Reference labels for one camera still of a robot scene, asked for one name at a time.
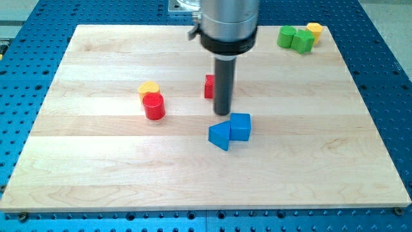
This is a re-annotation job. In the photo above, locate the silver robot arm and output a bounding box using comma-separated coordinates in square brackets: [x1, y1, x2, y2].
[187, 0, 259, 61]

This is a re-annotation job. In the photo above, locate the wooden board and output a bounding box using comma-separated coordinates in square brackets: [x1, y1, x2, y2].
[1, 24, 411, 213]

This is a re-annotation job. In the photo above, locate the yellow hexagon block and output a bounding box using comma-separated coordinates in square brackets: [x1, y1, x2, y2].
[306, 23, 323, 45]

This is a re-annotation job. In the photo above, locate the blue triangle block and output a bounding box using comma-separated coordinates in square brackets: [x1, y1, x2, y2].
[208, 121, 230, 151]

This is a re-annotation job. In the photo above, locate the red star block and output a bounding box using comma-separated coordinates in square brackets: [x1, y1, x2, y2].
[204, 74, 215, 99]

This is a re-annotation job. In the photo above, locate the blue cube block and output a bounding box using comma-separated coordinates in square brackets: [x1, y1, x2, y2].
[230, 113, 252, 141]

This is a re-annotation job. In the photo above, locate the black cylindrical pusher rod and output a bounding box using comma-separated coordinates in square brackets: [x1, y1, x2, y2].
[213, 56, 236, 115]

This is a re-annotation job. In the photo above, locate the red cylinder block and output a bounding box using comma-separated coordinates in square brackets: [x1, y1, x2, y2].
[142, 93, 165, 120]

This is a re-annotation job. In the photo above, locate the yellow heart block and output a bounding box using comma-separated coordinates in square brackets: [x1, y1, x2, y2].
[138, 81, 160, 102]

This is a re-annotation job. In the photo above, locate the green cylinder block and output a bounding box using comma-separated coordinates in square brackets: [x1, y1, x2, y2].
[277, 25, 297, 48]

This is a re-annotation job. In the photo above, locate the silver metal mounting plate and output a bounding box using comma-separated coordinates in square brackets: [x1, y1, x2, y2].
[168, 0, 200, 12]

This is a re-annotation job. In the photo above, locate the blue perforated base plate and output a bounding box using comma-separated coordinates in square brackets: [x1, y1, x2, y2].
[1, 0, 411, 231]

